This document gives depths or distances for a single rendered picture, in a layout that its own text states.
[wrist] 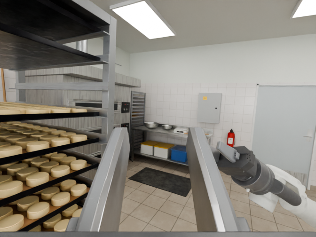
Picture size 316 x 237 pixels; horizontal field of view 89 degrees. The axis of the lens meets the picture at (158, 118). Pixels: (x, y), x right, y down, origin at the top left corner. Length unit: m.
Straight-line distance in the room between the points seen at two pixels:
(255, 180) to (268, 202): 0.11
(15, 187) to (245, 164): 0.53
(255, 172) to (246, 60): 3.85
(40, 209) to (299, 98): 4.23
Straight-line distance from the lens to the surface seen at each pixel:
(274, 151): 4.30
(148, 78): 4.81
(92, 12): 0.58
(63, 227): 0.66
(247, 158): 0.43
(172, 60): 4.59
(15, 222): 0.57
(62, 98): 2.51
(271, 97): 4.19
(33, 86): 0.96
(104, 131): 0.59
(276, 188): 0.53
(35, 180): 0.55
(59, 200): 0.62
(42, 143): 0.53
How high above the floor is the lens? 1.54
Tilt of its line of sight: 5 degrees down
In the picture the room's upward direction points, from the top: 3 degrees clockwise
